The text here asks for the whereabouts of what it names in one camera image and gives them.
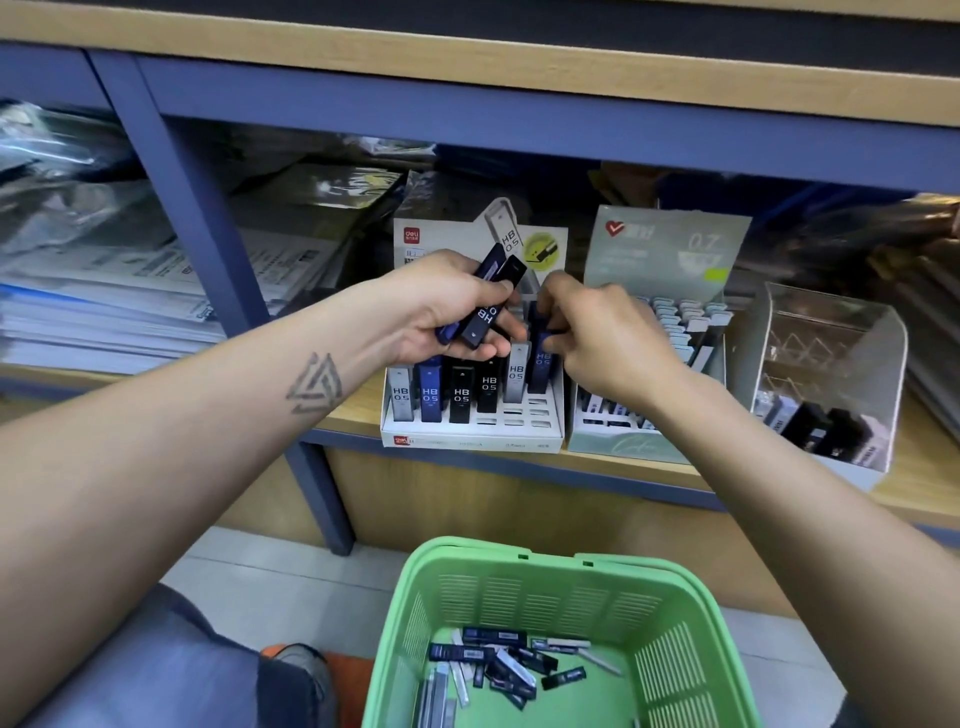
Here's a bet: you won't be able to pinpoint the person's left hand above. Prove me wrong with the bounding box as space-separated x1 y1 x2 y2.
367 250 530 366

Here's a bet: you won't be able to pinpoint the person's left forearm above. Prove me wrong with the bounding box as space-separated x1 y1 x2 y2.
0 292 414 728

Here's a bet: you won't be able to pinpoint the white display box red label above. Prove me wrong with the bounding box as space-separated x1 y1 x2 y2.
379 198 572 455

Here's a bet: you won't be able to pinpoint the clear plastic display box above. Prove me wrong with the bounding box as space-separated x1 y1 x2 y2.
727 280 911 492

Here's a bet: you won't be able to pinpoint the colourful printed mat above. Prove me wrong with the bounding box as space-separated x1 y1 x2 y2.
262 645 377 728

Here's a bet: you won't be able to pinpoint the person's right hand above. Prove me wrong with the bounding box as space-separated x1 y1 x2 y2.
535 271 695 419

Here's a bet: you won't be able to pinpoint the grey sneaker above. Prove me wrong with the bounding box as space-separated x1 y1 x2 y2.
270 645 339 728

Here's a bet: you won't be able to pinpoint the stack of wrapped paper packs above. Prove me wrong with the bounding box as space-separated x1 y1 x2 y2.
0 105 407 377

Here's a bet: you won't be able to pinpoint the dark plastic-wrapped packs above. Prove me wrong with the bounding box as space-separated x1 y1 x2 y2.
390 142 960 444

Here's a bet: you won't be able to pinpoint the person's right forearm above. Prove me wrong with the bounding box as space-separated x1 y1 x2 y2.
645 372 960 728

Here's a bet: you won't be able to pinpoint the pale green display box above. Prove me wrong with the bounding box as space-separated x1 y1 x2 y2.
568 205 753 464

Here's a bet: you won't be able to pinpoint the pile of lead cases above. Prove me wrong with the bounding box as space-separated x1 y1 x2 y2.
420 622 624 728

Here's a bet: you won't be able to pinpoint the green plastic basket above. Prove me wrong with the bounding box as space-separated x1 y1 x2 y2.
363 537 764 728

